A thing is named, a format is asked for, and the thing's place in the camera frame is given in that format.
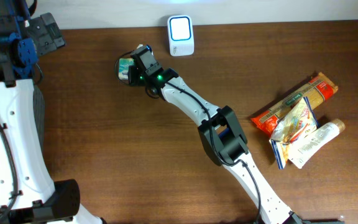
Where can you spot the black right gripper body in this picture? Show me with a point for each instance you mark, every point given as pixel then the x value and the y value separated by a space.
pixel 137 78

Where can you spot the green tissue pack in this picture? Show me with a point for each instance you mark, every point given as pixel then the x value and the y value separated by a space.
pixel 123 69

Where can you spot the cream foil pouch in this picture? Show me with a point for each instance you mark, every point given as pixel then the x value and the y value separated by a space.
pixel 297 124

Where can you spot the white shampoo tube gold cap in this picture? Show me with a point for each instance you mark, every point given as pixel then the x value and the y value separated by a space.
pixel 303 150

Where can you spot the orange spaghetti packet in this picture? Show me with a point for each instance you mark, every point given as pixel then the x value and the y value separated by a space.
pixel 317 90

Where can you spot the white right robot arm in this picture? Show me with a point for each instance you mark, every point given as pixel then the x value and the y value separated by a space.
pixel 221 134

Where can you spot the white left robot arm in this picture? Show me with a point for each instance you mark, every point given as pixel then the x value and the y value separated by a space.
pixel 27 192

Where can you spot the white barcode scanner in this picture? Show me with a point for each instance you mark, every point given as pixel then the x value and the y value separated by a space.
pixel 180 35

